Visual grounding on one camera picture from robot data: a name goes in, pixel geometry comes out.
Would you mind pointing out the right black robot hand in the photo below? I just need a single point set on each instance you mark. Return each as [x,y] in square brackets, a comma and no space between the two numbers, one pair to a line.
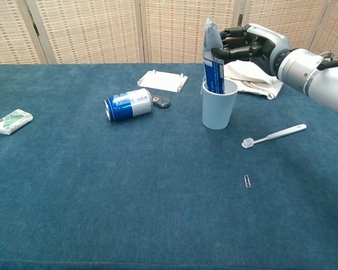
[259,45]

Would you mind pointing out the blue white toothpaste tube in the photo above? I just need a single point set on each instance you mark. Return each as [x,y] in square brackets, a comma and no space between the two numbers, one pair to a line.
[212,42]

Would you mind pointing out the white toothbrush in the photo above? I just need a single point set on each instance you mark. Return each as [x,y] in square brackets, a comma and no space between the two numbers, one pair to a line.
[270,136]

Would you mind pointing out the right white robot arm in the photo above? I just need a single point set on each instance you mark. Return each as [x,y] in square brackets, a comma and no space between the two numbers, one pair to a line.
[312,73]

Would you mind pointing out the crumpled white cloth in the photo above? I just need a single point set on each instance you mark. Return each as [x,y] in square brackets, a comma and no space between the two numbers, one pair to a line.
[256,81]

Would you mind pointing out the white plastic tray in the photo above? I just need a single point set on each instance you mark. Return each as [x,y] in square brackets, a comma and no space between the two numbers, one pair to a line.
[162,81]

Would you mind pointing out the small oval key fob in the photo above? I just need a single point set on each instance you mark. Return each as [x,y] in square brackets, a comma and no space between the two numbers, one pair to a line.
[162,103]

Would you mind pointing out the metal paper clip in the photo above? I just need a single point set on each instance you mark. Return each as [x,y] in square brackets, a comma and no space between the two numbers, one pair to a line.
[247,181]

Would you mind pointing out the blue silver drink can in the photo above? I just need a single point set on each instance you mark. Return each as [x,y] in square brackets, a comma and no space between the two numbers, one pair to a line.
[129,105]

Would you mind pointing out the woven folding screen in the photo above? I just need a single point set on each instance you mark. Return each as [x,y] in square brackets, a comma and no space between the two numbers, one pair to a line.
[87,28]

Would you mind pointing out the blue covered table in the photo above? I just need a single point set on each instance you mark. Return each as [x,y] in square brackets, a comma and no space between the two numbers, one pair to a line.
[129,197]

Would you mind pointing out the green white tissue pack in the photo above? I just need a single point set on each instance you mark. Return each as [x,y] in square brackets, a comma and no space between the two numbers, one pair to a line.
[14,121]

